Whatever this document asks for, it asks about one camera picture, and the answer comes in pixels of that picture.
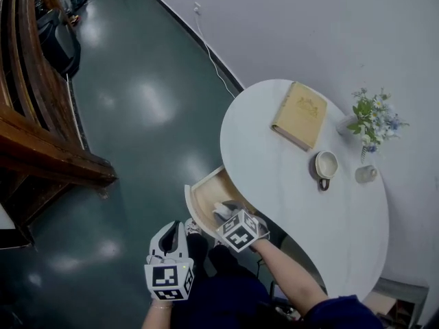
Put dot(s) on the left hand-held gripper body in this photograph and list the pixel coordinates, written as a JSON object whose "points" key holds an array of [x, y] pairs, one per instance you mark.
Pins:
{"points": [[166, 278]]}

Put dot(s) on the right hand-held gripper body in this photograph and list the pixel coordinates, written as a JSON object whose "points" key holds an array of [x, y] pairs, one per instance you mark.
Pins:
{"points": [[238, 231]]}

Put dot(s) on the white item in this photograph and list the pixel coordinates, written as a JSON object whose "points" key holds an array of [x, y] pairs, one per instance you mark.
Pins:
{"points": [[222, 212]]}

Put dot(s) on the white wooden drawer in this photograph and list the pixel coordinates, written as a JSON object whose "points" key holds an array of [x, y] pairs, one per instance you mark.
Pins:
{"points": [[205, 194]]}

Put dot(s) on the person's left forearm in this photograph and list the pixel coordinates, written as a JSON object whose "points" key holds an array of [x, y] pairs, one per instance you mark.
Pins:
{"points": [[156, 317]]}

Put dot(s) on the person's right forearm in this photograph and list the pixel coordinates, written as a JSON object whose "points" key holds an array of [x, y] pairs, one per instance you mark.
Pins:
{"points": [[291, 276]]}

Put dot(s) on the white patterned shoe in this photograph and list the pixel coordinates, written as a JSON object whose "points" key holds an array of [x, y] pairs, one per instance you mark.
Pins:
{"points": [[192, 227]]}

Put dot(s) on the white rounded side table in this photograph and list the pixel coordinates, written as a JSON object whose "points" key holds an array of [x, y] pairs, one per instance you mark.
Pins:
{"points": [[274, 183]]}

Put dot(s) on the person's dark blue clothing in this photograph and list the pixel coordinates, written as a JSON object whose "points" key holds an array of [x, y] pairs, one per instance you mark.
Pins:
{"points": [[223, 300]]}

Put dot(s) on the yellow hardcover book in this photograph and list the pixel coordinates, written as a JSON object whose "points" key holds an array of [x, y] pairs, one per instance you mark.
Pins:
{"points": [[302, 115]]}

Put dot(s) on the small frosted glass jar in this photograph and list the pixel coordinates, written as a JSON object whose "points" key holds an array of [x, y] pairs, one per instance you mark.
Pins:
{"points": [[366, 174]]}

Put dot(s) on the white vase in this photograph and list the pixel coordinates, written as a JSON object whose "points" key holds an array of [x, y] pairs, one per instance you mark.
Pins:
{"points": [[344, 123]]}

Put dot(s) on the bouquet of small flowers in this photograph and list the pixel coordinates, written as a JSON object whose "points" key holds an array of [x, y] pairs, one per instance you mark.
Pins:
{"points": [[374, 122]]}

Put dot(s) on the brown wooden cabinet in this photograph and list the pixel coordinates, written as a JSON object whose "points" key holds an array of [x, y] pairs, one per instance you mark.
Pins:
{"points": [[37, 122]]}

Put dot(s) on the black chair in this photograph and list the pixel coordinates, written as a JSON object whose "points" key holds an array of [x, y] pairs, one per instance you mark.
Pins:
{"points": [[56, 39]]}

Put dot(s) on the white wall plug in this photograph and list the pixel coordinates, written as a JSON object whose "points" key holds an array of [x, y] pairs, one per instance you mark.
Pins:
{"points": [[197, 7]]}

